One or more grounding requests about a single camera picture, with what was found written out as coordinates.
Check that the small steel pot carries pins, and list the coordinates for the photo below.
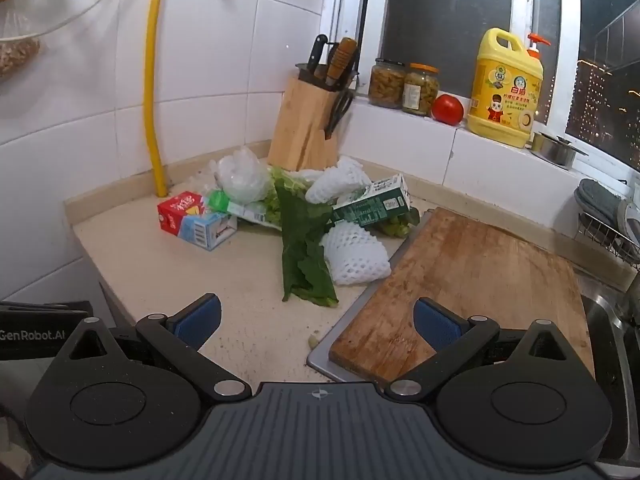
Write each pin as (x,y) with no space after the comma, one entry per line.
(558,151)

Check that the wire dish rack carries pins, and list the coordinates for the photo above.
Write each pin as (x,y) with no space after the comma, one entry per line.
(613,241)

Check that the green plastic snack bag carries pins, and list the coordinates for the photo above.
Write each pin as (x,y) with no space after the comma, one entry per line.
(256,213)

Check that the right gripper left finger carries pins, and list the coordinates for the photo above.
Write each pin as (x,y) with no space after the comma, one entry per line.
(177,338)

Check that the yellow pipe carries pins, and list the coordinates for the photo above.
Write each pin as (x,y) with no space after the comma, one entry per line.
(157,167)

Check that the red tomato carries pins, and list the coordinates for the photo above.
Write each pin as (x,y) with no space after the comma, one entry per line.
(448,110)

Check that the green milk carton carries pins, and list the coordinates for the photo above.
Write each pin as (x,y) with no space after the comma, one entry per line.
(381,200)

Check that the yellow detergent bottle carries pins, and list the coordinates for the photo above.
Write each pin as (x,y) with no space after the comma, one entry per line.
(506,87)

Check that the white foam net back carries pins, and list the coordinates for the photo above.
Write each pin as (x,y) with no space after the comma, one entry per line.
(345,177)

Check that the hanging plastic bag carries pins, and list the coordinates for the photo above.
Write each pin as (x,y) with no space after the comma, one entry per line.
(18,48)

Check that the wooden cutting board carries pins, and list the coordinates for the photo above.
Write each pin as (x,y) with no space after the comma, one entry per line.
(469,268)

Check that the dark green leaf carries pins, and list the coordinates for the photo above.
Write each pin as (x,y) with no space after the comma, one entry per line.
(304,271)

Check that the wooden handled knife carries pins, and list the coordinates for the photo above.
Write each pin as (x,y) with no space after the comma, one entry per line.
(341,56)

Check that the white foam net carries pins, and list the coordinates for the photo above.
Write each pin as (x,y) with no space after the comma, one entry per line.
(345,177)
(354,256)

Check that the white plastic bag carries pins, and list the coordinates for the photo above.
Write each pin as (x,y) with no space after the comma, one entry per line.
(243,177)

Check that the white foam net front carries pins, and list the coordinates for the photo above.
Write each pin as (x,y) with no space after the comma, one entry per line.
(354,256)

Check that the red blue milk carton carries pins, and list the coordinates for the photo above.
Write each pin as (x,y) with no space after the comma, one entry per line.
(187,217)

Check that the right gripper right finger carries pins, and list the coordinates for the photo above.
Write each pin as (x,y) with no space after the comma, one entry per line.
(456,341)

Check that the pale cabbage leaf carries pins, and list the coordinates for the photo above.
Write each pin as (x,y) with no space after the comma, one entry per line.
(295,185)

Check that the wooden knife block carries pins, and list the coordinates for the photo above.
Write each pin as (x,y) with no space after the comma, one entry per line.
(298,140)

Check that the glass jar dark lid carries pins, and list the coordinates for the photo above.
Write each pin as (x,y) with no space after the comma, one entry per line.
(387,79)

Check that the black kitchen scissors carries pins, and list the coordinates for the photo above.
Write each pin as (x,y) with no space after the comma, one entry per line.
(339,109)

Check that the black handled knife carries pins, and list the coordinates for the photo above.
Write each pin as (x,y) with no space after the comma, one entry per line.
(316,53)

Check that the glass jar orange lid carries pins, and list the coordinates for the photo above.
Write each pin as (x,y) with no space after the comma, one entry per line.
(421,87)

